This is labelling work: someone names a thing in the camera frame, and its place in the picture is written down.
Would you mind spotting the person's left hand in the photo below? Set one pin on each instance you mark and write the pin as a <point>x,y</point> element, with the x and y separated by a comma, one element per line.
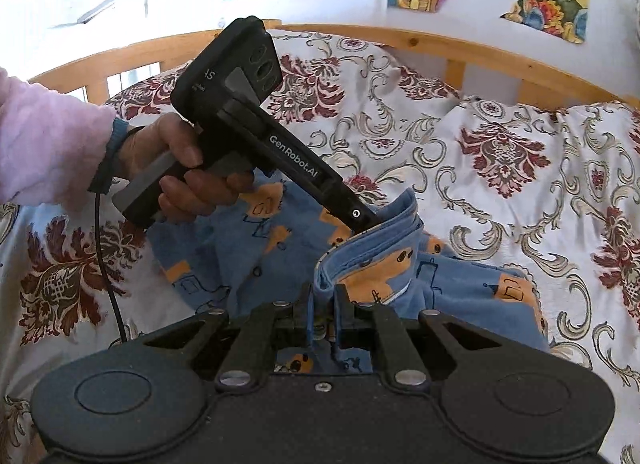
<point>150,139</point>

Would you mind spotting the wooden bed frame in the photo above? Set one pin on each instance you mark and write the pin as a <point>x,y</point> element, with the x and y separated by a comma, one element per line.
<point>425,41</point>

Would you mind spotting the blue pants with orange print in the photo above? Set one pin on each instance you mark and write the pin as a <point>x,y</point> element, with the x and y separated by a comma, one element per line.
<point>450,304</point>

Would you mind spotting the white window frame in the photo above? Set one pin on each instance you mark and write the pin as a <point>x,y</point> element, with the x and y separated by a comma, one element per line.
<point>105,4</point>

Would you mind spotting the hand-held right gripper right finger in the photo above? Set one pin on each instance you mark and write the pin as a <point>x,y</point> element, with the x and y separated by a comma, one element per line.
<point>342,314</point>

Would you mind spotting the floral printed blanket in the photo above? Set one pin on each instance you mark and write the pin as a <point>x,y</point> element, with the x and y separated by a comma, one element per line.
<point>500,194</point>

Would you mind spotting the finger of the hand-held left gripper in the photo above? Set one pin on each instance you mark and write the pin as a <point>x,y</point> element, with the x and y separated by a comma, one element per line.
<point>356,214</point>

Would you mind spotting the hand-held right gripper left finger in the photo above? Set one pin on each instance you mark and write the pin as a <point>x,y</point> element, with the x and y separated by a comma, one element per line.
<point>300,316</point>

